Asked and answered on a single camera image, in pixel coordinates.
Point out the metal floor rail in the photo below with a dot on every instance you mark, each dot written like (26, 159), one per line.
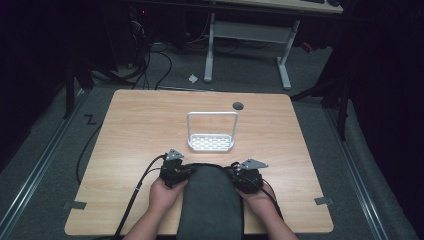
(36, 170)
(356, 173)

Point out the dark computer tower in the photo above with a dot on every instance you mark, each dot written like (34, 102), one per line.
(138, 30)

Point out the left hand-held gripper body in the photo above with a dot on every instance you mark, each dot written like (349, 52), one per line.
(171, 173)

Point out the grey tape piece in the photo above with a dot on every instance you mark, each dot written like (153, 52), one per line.
(323, 200)
(76, 205)

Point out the person's left hand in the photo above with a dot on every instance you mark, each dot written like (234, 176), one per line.
(163, 196)

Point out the person's right hand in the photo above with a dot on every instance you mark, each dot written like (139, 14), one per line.
(258, 201)

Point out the crumpled white paper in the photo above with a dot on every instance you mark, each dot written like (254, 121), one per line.
(193, 78)

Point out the black keyboard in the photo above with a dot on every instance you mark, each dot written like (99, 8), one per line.
(313, 1)

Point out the black round table grommet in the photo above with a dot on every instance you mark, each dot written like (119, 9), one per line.
(238, 106)

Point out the white desk with metal legs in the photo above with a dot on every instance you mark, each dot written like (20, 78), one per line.
(253, 32)

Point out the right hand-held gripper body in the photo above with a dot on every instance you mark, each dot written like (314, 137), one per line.
(250, 180)

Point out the small red object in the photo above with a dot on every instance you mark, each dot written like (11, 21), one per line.
(307, 47)

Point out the black computer mouse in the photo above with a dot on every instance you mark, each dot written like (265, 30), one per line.
(334, 2)

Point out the black metal stand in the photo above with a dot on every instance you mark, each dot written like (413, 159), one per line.
(341, 110)
(69, 90)

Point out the grey cloth with yellow lining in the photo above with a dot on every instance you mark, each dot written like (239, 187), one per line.
(210, 200)

